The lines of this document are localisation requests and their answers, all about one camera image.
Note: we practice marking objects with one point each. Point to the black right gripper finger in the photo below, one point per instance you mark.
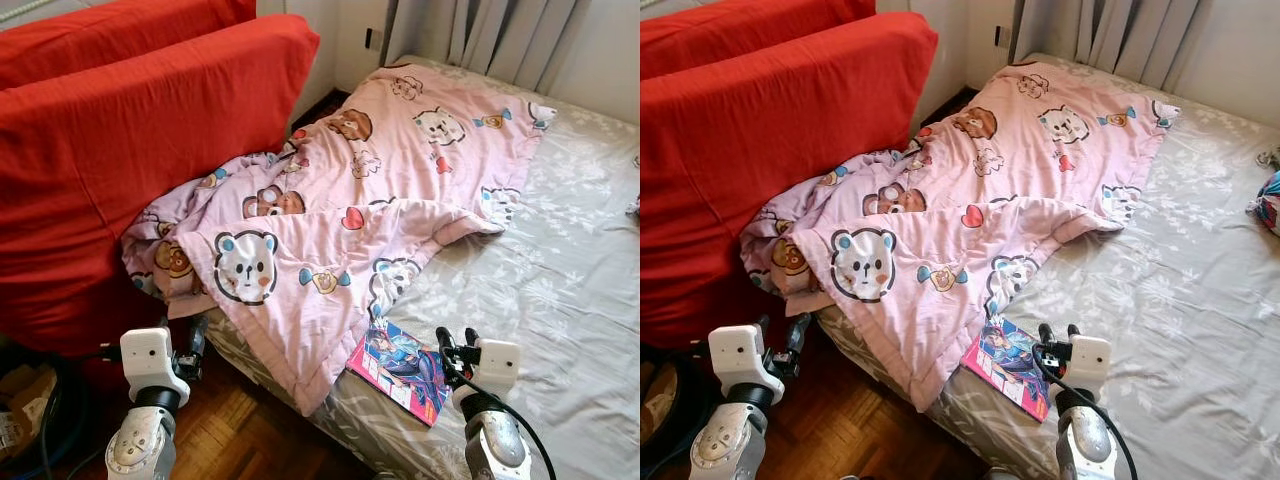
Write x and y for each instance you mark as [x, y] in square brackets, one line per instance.
[445, 338]
[1045, 334]
[470, 336]
[1071, 332]

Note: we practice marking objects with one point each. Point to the colourful comic magazine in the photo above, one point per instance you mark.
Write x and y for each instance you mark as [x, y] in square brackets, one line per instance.
[1000, 360]
[395, 365]

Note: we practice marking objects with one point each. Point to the pink cartoon bear duvet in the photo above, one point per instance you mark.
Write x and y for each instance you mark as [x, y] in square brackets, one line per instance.
[400, 170]
[1030, 170]

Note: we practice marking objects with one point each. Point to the black round basket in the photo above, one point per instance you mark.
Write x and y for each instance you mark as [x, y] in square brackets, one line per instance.
[682, 400]
[72, 400]

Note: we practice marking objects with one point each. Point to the brown cardboard piece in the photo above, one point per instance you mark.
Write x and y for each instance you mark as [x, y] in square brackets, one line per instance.
[25, 395]
[658, 395]

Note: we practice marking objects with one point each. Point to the large red cushion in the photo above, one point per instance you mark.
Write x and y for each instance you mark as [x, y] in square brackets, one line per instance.
[770, 150]
[130, 150]
[100, 30]
[740, 30]

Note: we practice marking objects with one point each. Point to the stars and stripes bolster pillow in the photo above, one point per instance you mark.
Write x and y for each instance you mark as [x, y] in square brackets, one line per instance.
[1268, 205]

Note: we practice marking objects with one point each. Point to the grey curtain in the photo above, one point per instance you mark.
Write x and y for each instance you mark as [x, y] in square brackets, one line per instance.
[480, 35]
[1100, 35]

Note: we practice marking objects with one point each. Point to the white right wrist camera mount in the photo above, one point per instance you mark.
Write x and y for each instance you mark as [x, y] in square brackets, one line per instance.
[497, 362]
[1088, 358]

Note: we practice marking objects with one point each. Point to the dark wall socket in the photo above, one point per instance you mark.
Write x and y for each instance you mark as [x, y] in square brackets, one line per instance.
[1003, 36]
[374, 39]

